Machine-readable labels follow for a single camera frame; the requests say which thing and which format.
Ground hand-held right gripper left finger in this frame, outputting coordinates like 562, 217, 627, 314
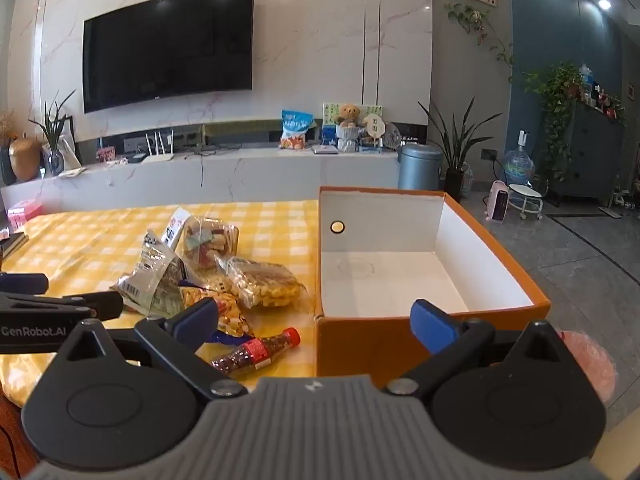
52, 297, 251, 402

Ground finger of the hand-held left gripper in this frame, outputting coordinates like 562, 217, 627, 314
0, 272, 50, 295
0, 291, 124, 321

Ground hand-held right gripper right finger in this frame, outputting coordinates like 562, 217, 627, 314
387, 299, 576, 402

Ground yellow snack packet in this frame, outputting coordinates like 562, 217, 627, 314
177, 282, 254, 344

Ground white stick snack packet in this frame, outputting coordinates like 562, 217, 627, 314
111, 230, 189, 319

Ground small red-capped bottle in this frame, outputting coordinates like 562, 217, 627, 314
210, 327, 301, 377

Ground clear mixed snack pack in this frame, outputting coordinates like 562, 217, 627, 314
180, 215, 241, 272

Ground orange cardboard box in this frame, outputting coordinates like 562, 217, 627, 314
312, 186, 552, 391

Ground dark book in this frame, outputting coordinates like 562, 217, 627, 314
0, 230, 30, 261

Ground pink box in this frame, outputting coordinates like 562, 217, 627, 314
7, 199, 44, 229

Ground clear bag of yellow crackers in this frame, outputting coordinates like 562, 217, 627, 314
215, 255, 307, 311

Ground white packet with red print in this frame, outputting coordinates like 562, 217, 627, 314
162, 208, 194, 251

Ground brown vase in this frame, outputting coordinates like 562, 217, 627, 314
9, 137, 44, 182

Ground plant in glass vase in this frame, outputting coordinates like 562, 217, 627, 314
27, 89, 77, 177

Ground pink space heater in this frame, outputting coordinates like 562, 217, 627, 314
487, 180, 511, 222

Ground potted plant in black pot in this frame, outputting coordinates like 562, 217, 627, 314
417, 97, 504, 197

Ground white marble TV console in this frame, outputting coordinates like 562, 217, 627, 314
0, 146, 402, 214

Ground grey trash can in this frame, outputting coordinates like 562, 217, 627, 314
397, 142, 445, 192

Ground pink plastic bag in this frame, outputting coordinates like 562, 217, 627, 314
555, 330, 617, 404

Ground white round stool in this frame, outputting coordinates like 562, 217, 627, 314
510, 185, 546, 220

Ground white router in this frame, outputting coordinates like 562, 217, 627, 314
141, 130, 175, 164

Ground blue water jug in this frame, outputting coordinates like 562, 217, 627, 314
501, 130, 536, 189

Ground white hand fan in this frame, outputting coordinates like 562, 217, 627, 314
382, 121, 404, 151

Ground round white sign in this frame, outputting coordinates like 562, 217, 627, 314
361, 112, 385, 147

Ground blue white snack bag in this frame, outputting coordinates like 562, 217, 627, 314
279, 109, 315, 151

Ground teddy bear bouquet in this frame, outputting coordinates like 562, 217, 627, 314
334, 103, 366, 153

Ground grey cabinet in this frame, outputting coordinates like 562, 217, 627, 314
550, 99, 626, 206

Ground green card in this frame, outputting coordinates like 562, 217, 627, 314
321, 101, 384, 127

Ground trailing vine plant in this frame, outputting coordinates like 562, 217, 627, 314
525, 62, 586, 181

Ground black flat television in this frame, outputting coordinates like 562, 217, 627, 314
81, 0, 255, 114

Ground bottles on cabinet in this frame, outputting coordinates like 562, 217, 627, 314
579, 62, 627, 121

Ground hanging wall vine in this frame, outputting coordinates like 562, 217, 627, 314
444, 2, 515, 84

